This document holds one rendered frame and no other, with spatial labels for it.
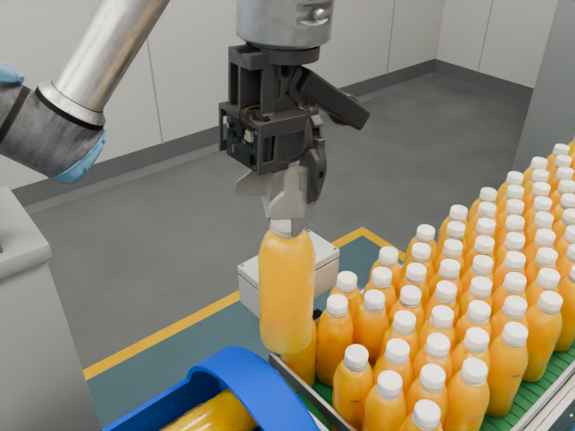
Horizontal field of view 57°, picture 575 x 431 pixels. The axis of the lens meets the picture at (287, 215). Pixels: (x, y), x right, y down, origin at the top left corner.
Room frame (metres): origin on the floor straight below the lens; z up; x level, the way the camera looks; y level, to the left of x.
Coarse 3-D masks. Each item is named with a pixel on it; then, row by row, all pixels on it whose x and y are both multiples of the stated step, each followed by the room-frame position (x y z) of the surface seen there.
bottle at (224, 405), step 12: (216, 396) 0.49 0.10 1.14; (228, 396) 0.48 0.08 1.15; (204, 408) 0.46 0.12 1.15; (216, 408) 0.46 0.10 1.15; (228, 408) 0.46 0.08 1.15; (240, 408) 0.47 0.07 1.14; (180, 420) 0.45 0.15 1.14; (192, 420) 0.44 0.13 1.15; (204, 420) 0.44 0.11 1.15; (216, 420) 0.45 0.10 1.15; (228, 420) 0.45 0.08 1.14; (240, 420) 0.45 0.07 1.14; (252, 420) 0.46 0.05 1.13
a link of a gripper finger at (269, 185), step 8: (248, 176) 0.51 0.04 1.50; (256, 176) 0.52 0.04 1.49; (264, 176) 0.52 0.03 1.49; (272, 176) 0.52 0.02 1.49; (280, 176) 0.53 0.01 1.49; (240, 184) 0.51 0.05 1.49; (248, 184) 0.51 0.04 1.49; (256, 184) 0.52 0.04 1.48; (264, 184) 0.52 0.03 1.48; (272, 184) 0.52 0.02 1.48; (280, 184) 0.53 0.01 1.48; (240, 192) 0.51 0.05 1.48; (248, 192) 0.51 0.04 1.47; (256, 192) 0.52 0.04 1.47; (264, 192) 0.53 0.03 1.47; (272, 192) 0.52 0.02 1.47; (264, 200) 0.53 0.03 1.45; (264, 208) 0.53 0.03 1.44
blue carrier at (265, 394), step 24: (216, 360) 0.49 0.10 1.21; (240, 360) 0.48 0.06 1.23; (264, 360) 0.48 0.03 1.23; (192, 384) 0.53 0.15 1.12; (216, 384) 0.56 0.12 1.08; (240, 384) 0.44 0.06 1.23; (264, 384) 0.44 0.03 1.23; (288, 384) 0.44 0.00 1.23; (144, 408) 0.47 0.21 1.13; (168, 408) 0.50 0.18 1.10; (264, 408) 0.41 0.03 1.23; (288, 408) 0.41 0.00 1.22
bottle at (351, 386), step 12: (336, 372) 0.60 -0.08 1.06; (348, 372) 0.59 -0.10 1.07; (360, 372) 0.59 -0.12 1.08; (372, 372) 0.60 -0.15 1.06; (336, 384) 0.59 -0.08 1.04; (348, 384) 0.57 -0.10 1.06; (360, 384) 0.57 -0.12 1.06; (372, 384) 0.59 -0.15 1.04; (336, 396) 0.58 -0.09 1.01; (348, 396) 0.57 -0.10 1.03; (360, 396) 0.57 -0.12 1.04; (336, 408) 0.58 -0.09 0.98; (348, 408) 0.57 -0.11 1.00; (360, 408) 0.57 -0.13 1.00; (348, 420) 0.57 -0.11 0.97; (360, 420) 0.57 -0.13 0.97
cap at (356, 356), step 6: (348, 348) 0.61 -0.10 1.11; (354, 348) 0.61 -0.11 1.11; (360, 348) 0.61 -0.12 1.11; (348, 354) 0.60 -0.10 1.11; (354, 354) 0.60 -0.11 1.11; (360, 354) 0.60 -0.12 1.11; (366, 354) 0.60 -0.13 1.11; (348, 360) 0.59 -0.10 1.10; (354, 360) 0.59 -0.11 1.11; (360, 360) 0.59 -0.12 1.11; (366, 360) 0.59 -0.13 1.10; (354, 366) 0.58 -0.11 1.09; (360, 366) 0.59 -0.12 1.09
